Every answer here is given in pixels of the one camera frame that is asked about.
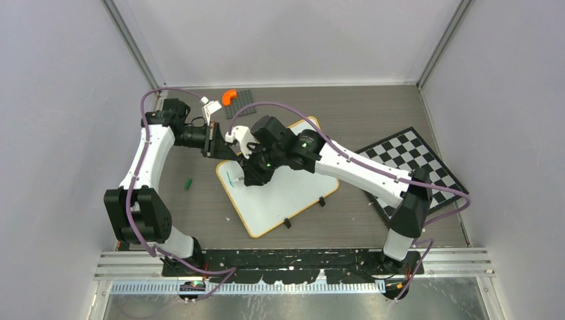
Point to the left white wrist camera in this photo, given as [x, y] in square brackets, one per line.
[209, 107]

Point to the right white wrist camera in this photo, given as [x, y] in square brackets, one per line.
[243, 136]

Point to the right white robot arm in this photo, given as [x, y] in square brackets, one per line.
[269, 145]

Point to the green marker cap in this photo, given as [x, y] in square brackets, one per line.
[188, 184]

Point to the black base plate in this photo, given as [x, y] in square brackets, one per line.
[300, 266]

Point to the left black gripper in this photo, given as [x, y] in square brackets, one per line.
[216, 147]

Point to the aluminium rail frame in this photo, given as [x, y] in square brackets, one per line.
[134, 270]

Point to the grey studded baseplate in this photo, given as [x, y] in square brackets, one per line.
[241, 100]

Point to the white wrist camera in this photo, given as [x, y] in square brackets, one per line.
[209, 107]
[243, 136]

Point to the black white checkerboard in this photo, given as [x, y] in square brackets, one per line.
[407, 150]

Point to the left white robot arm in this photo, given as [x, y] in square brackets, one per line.
[137, 214]

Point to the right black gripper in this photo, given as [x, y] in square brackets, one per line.
[253, 175]

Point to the yellow framed whiteboard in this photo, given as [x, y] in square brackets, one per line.
[289, 192]

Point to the orange curved block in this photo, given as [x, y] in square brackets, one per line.
[229, 96]

